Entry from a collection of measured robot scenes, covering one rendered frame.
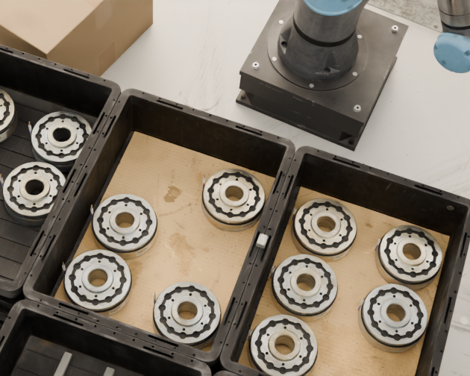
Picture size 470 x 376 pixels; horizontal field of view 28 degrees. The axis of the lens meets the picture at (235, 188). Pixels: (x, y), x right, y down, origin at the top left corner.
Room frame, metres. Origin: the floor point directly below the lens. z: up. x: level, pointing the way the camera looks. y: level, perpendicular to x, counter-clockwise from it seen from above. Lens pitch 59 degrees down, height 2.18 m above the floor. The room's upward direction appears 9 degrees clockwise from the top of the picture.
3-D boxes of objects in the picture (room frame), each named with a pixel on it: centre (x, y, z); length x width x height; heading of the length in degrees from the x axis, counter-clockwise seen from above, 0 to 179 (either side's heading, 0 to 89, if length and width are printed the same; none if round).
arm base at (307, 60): (1.14, -0.11, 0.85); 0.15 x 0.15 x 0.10
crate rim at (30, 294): (0.67, 0.10, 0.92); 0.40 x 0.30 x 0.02; 169
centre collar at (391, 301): (0.60, -0.27, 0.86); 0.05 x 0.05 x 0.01
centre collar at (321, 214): (0.74, -0.15, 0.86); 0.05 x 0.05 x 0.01
